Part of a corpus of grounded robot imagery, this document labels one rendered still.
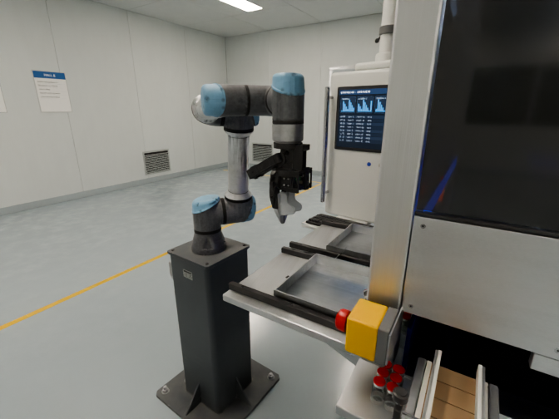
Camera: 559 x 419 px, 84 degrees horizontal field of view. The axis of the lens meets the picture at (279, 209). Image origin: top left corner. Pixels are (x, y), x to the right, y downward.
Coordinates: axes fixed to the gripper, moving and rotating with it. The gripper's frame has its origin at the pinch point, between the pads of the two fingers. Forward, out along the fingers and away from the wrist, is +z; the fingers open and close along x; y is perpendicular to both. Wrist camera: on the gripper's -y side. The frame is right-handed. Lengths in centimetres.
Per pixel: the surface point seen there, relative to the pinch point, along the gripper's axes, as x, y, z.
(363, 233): 54, 7, 21
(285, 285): -0.3, 1.9, 19.6
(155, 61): 347, -493, -113
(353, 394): -22.3, 29.5, 21.6
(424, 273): -12.4, 37.1, -0.6
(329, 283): 10.3, 10.8, 21.4
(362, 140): 89, -8, -13
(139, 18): 323, -493, -177
